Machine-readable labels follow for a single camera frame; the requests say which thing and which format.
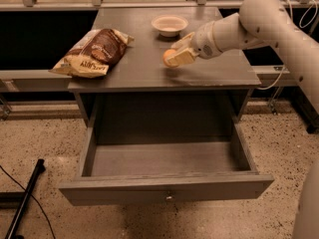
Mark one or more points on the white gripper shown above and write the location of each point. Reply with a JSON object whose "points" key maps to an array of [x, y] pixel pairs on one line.
{"points": [[203, 43]]}

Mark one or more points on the orange fruit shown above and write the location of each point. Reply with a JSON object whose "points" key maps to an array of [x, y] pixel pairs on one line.
{"points": [[169, 58]]}

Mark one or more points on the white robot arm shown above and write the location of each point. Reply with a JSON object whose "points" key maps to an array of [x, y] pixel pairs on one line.
{"points": [[267, 22]]}

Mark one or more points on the open grey top drawer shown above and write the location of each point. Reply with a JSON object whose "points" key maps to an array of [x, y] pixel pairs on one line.
{"points": [[218, 168]]}

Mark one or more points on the white bowl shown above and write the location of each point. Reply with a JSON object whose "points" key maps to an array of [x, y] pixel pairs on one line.
{"points": [[169, 25]]}

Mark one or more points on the grey cabinet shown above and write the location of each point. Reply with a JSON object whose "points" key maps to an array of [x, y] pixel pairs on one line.
{"points": [[141, 68]]}

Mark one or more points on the brown chip bag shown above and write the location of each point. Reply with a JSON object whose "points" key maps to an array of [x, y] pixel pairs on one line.
{"points": [[94, 54]]}

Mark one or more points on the black metal stand leg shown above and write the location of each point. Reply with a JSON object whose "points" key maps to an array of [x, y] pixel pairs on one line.
{"points": [[19, 200]]}

